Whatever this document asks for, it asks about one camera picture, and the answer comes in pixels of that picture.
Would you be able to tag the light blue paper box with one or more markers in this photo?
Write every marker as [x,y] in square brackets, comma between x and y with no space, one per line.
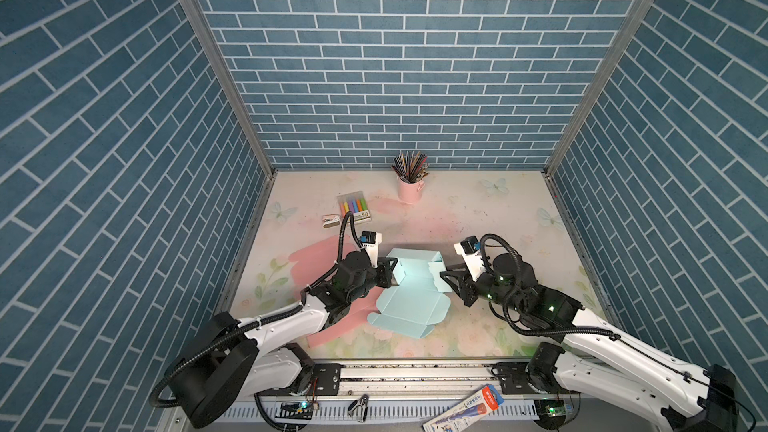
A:
[418,301]

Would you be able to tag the pink metal pencil cup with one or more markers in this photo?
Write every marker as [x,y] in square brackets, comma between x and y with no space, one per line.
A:
[410,192]

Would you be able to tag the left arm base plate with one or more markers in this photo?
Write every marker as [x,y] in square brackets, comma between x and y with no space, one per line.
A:
[322,380]

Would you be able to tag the aluminium mounting rail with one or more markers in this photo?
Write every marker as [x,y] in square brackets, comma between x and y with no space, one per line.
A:
[419,380]

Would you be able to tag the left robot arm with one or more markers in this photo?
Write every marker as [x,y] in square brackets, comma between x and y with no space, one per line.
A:
[230,358]

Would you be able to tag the red blue pen package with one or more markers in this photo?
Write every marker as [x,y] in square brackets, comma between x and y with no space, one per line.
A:
[475,407]

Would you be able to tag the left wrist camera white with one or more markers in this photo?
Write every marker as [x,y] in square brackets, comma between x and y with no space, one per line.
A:
[371,242]

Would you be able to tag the bundle of coloured pencils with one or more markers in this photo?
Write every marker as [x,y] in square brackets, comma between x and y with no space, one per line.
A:
[410,167]

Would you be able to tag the small green circuit board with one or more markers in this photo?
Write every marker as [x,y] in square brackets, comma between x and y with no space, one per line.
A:
[296,411]

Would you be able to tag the clear highlighter marker pack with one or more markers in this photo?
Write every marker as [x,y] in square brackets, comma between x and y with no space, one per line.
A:
[355,203]

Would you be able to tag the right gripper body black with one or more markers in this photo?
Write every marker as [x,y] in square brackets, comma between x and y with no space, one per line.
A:
[487,288]

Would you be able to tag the round black device green light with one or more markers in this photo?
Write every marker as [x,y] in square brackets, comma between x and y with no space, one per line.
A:
[550,414]

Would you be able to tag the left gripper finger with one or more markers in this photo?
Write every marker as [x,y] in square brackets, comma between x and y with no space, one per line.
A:
[386,266]
[393,281]

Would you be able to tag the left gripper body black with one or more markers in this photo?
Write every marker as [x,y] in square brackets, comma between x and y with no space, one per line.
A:
[370,279]

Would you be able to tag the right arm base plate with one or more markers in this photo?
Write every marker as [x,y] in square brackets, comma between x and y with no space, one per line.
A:
[514,379]

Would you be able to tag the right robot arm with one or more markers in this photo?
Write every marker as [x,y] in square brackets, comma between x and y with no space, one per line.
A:
[581,352]

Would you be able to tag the black metal clip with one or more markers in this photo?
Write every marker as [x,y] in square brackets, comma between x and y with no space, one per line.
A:
[359,409]

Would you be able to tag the small white eraser box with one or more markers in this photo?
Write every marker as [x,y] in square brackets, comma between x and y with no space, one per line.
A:
[331,220]

